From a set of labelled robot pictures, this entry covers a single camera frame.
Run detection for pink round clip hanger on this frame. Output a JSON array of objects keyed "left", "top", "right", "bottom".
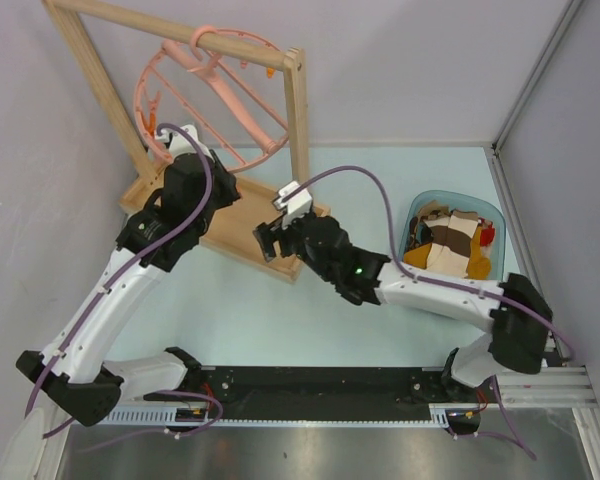
[{"left": 133, "top": 26, "right": 289, "bottom": 172}]

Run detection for cream brown striped sock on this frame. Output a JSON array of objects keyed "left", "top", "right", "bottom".
[{"left": 425, "top": 210, "right": 479, "bottom": 278}]

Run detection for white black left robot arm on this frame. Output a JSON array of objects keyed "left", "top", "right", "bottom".
[{"left": 16, "top": 151, "right": 240, "bottom": 427}]

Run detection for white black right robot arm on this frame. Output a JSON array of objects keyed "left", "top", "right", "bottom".
[{"left": 254, "top": 213, "right": 552, "bottom": 401}]

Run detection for wooden hanger rack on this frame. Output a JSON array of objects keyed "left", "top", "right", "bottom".
[{"left": 44, "top": 1, "right": 309, "bottom": 283}]

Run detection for pile of socks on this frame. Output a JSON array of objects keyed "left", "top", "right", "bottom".
[{"left": 402, "top": 200, "right": 497, "bottom": 280}]

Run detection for mustard yellow sock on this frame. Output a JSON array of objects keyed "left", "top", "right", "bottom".
[{"left": 466, "top": 227, "right": 491, "bottom": 280}]

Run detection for blue plastic sock bin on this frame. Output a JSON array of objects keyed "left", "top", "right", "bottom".
[{"left": 398, "top": 190, "right": 506, "bottom": 288}]

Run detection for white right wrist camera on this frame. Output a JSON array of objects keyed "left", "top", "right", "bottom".
[{"left": 272, "top": 181, "right": 313, "bottom": 229}]

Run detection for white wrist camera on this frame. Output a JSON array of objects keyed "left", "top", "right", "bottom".
[
  {"left": 154, "top": 124, "right": 209, "bottom": 162},
  {"left": 272, "top": 181, "right": 313, "bottom": 229}
]

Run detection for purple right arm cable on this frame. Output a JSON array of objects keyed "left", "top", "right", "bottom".
[{"left": 279, "top": 166, "right": 576, "bottom": 461}]

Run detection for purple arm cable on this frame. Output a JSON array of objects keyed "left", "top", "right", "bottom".
[
  {"left": 24, "top": 123, "right": 216, "bottom": 441},
  {"left": 279, "top": 166, "right": 576, "bottom": 461}
]

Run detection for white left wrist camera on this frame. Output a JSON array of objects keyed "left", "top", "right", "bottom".
[{"left": 154, "top": 124, "right": 209, "bottom": 162}]

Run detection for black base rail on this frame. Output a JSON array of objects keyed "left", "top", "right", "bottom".
[{"left": 178, "top": 366, "right": 452, "bottom": 422}]

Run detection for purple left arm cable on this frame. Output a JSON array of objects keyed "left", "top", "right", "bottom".
[{"left": 24, "top": 123, "right": 216, "bottom": 441}]

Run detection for white slotted cable duct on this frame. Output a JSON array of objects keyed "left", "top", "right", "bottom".
[{"left": 104, "top": 404, "right": 454, "bottom": 429}]

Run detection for aluminium frame profile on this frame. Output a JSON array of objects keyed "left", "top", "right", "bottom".
[{"left": 489, "top": 1, "right": 600, "bottom": 479}]

